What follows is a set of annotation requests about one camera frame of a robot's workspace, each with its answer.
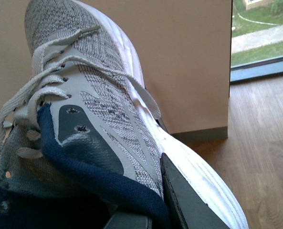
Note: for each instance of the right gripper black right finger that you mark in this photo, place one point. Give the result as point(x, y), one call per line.
point(187, 210)

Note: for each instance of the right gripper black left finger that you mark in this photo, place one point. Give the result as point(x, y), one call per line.
point(123, 219)

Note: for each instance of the grey knit sneaker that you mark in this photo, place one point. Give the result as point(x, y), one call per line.
point(80, 139)

